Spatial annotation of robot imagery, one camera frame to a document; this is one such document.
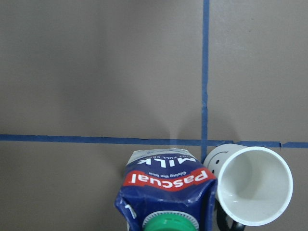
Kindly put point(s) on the blue white milk carton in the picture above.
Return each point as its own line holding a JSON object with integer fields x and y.
{"x": 167, "y": 190}

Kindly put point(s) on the white mug with black handle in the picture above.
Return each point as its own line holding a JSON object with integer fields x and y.
{"x": 255, "y": 185}

